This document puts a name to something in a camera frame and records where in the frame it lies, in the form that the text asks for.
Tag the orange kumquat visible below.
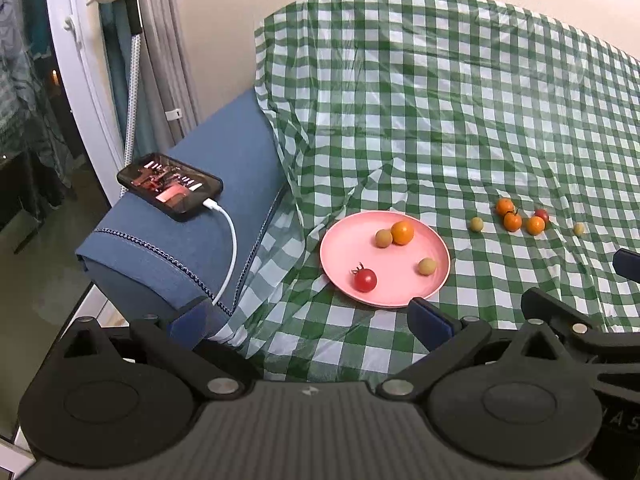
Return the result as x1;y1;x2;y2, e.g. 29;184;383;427
495;197;516;217
526;214;546;236
390;220;414;246
502;211;523;232

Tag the grey curtain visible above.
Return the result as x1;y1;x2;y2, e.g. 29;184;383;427
98;0;202;156

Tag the white door frame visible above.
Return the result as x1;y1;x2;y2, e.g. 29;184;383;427
47;0;124;204

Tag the red cherry tomato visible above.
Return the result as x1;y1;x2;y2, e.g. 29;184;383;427
352;263;378;294
535;208;549;223

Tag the pink round plate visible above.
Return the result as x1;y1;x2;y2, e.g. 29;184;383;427
319;210;451;309

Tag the black smartphone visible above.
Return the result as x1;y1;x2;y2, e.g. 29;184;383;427
116;153;224;222

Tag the tan longan fruit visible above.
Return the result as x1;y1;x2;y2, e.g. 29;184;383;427
573;222;585;236
374;229;394;248
469;217;484;233
416;258;438;276

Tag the white charging cable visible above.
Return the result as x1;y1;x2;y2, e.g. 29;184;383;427
202;197;239;307

